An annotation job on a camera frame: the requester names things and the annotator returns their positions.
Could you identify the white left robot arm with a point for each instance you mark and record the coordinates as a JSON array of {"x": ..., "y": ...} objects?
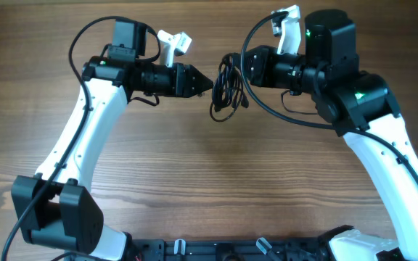
[{"x": 54, "y": 206}]

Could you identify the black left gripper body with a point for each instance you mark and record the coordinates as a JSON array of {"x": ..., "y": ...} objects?
[{"x": 160, "y": 80}]

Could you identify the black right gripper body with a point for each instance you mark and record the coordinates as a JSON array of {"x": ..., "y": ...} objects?
[{"x": 280, "y": 72}]

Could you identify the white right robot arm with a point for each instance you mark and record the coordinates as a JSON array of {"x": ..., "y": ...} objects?
[{"x": 320, "y": 59}]

